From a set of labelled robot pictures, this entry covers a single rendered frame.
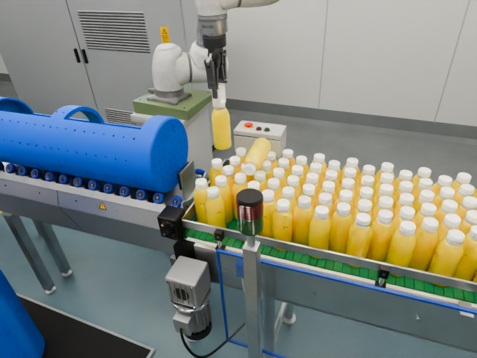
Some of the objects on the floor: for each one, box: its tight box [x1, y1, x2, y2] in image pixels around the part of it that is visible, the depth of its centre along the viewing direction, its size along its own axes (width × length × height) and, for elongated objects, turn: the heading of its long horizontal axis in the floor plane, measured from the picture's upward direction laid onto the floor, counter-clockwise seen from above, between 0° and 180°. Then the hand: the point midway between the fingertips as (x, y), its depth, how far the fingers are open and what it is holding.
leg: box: [3, 212, 56, 295], centre depth 202 cm, size 6×6×63 cm
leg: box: [35, 219, 72, 278], centre depth 212 cm, size 6×6×63 cm
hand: (218, 95), depth 123 cm, fingers closed on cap, 4 cm apart
